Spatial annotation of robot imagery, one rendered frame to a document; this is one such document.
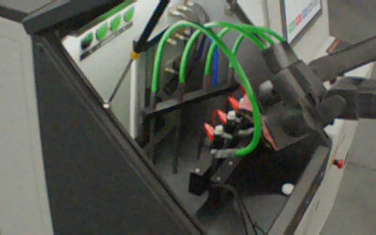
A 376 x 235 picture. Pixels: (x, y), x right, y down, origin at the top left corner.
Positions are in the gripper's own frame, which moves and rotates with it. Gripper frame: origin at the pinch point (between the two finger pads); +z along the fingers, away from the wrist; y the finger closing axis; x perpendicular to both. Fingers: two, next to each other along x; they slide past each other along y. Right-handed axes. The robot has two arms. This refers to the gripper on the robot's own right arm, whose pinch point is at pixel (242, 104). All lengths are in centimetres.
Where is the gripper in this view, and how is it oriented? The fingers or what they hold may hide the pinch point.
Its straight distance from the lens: 142.4
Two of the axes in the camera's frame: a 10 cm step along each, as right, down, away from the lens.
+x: -6.6, 4.0, -6.3
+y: -4.6, -8.8, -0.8
